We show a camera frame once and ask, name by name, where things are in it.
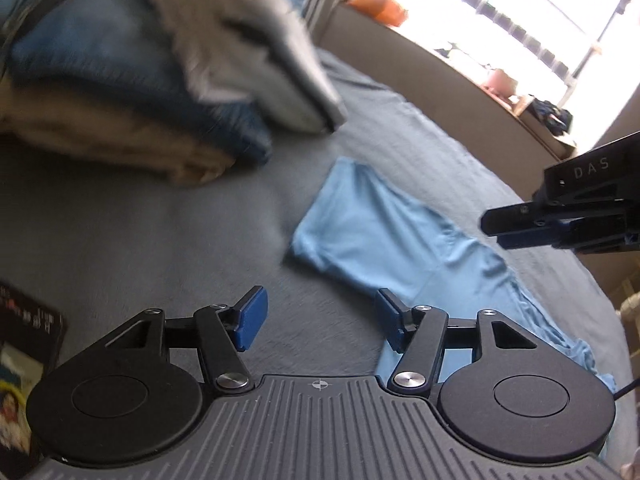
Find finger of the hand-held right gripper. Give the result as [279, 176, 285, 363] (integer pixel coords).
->
[481, 201, 626, 237]
[497, 214, 640, 253]

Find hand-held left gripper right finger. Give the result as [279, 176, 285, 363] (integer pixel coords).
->
[375, 287, 538, 395]

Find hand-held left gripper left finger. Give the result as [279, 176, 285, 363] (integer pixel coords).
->
[105, 285, 269, 393]

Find light blue t-shirt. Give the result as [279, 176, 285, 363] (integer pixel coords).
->
[291, 156, 617, 396]

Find cardboard box with dark clothes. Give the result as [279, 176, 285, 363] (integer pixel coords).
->
[517, 94, 578, 161]

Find pink flower pot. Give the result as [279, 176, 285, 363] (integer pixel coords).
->
[482, 67, 518, 98]

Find grey bed blanket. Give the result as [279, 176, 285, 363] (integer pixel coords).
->
[0, 45, 640, 480]

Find folded beige pants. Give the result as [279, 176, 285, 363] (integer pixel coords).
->
[0, 80, 236, 188]

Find orange bag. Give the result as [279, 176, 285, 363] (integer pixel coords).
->
[347, 0, 408, 27]

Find white folded garment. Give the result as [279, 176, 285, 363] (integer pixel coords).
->
[132, 0, 348, 133]

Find grey curtain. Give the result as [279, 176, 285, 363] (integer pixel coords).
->
[300, 0, 351, 48]

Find folded blue jeans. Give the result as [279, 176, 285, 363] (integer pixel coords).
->
[7, 0, 273, 163]

